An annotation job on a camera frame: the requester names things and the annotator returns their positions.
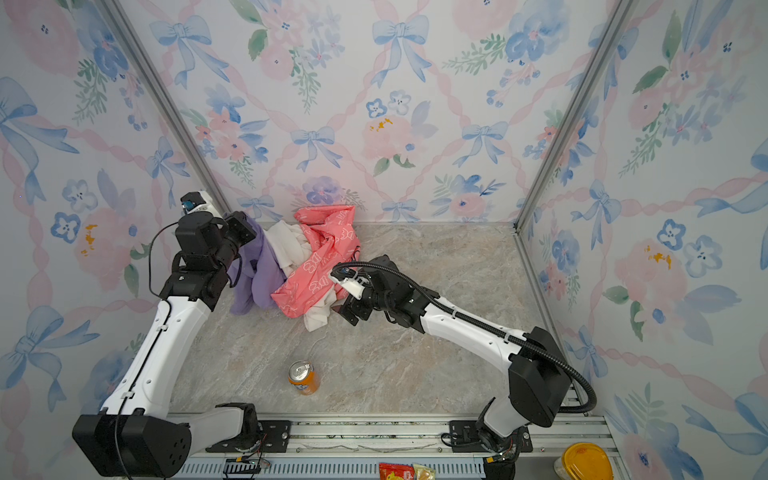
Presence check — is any purple cloth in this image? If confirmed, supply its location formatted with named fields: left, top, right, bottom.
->
left=228, top=217, right=286, bottom=316

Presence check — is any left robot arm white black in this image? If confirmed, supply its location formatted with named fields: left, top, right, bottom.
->
left=72, top=211, right=263, bottom=479

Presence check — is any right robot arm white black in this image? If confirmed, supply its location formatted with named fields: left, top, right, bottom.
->
left=329, top=255, right=571, bottom=453

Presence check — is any white cloth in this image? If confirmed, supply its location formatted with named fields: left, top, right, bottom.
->
left=264, top=220, right=337, bottom=332

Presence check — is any pink patterned cloth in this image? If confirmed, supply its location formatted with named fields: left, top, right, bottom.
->
left=272, top=205, right=360, bottom=331

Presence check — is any orange soda can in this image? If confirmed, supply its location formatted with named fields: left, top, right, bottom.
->
left=288, top=360, right=320, bottom=395

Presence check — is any red snack packet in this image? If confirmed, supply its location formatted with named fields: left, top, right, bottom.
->
left=379, top=463, right=415, bottom=480

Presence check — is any yellow green snack packet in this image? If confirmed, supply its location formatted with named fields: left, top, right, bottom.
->
left=413, top=464, right=437, bottom=480

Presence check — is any yellow lid container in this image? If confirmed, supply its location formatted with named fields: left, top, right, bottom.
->
left=553, top=442, right=614, bottom=480

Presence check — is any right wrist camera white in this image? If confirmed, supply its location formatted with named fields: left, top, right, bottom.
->
left=336, top=267, right=367, bottom=300

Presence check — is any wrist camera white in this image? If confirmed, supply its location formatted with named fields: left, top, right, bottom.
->
left=336, top=267, right=367, bottom=300
left=180, top=190, right=223, bottom=218

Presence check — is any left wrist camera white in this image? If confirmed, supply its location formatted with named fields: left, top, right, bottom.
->
left=180, top=190, right=223, bottom=218

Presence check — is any black corrugated cable hose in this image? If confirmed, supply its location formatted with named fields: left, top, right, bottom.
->
left=331, top=260, right=599, bottom=415

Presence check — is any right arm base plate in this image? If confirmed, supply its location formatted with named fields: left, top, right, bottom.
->
left=441, top=420, right=533, bottom=455

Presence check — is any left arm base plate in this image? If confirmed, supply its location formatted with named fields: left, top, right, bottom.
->
left=205, top=420, right=293, bottom=454

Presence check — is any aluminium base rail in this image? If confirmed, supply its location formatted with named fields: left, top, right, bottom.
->
left=175, top=413, right=630, bottom=479

